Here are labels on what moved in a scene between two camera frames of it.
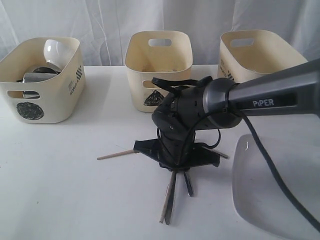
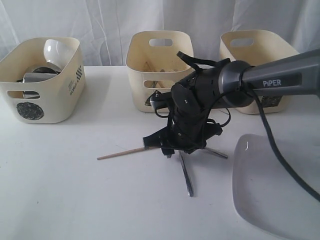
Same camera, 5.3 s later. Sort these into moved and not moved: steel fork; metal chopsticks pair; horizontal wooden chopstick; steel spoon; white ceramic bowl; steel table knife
Moved: metal chopsticks pair; steel table knife
Not moved: steel fork; horizontal wooden chopstick; white ceramic bowl; steel spoon
